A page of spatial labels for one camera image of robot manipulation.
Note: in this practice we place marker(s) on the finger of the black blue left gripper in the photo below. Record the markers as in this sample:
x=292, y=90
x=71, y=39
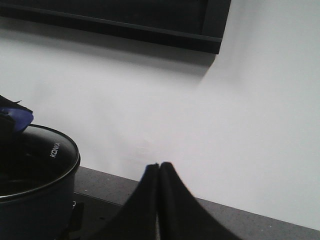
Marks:
x=14, y=118

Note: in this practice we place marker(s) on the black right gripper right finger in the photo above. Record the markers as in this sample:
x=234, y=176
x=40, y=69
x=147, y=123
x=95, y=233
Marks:
x=180, y=215

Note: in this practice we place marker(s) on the black metal pot support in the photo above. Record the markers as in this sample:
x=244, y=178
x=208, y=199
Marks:
x=76, y=219

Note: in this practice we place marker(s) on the black glass gas stove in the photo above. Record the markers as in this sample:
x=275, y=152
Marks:
x=97, y=213

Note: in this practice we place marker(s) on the dark blue cooking pot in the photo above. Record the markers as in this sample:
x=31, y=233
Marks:
x=41, y=214

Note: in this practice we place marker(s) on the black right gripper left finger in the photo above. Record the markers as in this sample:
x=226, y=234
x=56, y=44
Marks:
x=136, y=220

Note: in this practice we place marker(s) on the glass pot lid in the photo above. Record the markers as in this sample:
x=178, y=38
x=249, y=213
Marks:
x=37, y=159

